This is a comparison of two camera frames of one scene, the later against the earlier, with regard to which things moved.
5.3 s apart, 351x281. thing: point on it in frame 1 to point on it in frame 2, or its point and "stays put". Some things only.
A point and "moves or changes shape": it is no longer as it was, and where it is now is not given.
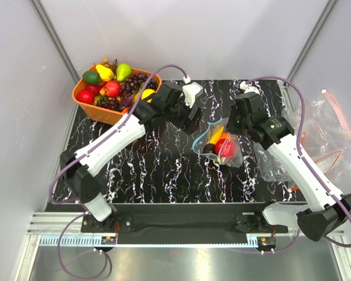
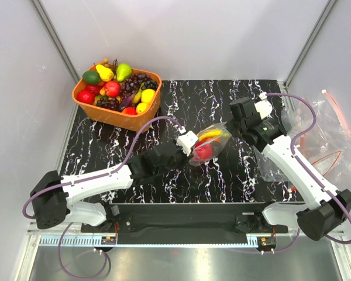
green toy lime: x=90 y=76 stays put
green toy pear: x=124 y=71 stays put
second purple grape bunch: x=113 y=103 stays put
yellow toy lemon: x=145 y=92 stays put
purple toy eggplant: x=126 y=101 stays put
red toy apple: x=226 y=147 to x=203 y=150
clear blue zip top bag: x=220 y=143 moves or changes shape
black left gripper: x=188 y=125 to x=185 y=159
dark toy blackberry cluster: x=152 y=85 stays put
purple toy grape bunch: x=129 y=88 stays put
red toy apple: x=86 y=96 stays put
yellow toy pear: x=106 y=74 stays put
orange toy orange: x=224 y=136 to x=216 y=140
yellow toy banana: x=216 y=136 to x=214 y=133
